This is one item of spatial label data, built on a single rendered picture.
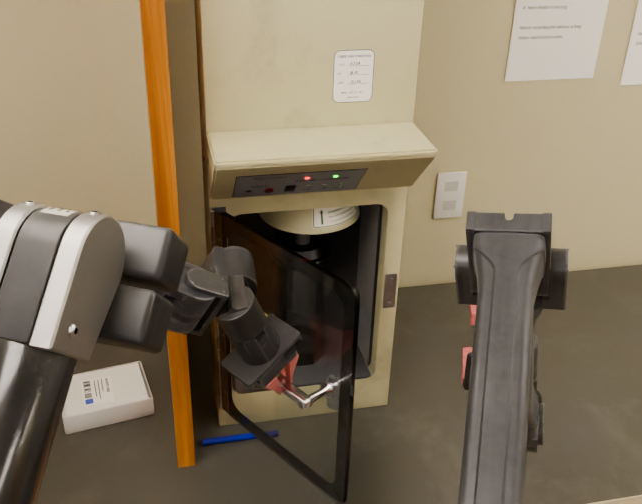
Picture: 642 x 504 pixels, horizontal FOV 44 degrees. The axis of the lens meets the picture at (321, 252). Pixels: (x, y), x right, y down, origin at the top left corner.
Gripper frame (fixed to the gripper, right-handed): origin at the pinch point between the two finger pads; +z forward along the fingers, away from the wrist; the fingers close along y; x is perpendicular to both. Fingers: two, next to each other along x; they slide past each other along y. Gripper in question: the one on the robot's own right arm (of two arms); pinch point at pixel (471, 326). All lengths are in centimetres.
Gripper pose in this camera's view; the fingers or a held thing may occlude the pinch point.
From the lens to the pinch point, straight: 133.0
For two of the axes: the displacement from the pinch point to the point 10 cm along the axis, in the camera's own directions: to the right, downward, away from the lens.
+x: -9.8, 0.8, -2.0
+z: -2.2, -4.8, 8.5
